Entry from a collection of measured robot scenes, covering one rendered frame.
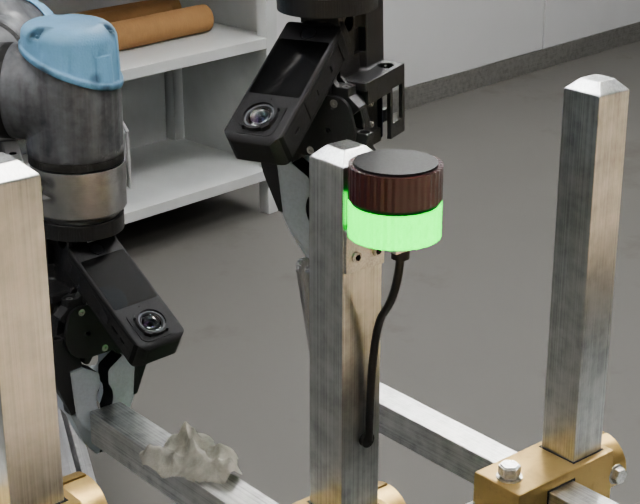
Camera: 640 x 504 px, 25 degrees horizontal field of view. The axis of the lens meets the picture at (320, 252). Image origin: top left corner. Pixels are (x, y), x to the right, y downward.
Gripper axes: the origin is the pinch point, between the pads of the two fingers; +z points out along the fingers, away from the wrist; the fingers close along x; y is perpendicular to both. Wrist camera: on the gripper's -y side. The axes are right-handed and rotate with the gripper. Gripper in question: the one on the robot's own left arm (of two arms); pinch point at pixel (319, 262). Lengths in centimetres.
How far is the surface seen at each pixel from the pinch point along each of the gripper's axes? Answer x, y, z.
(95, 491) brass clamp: 0.1, -27.5, 4.4
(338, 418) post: -6.7, -9.6, 6.6
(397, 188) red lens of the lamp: -12.0, -11.1, -11.4
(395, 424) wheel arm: 1.8, 15.8, 22.0
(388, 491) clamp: -7.8, -4.5, 14.9
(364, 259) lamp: -8.0, -7.9, -4.8
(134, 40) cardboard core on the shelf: 180, 217, 53
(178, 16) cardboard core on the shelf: 177, 234, 50
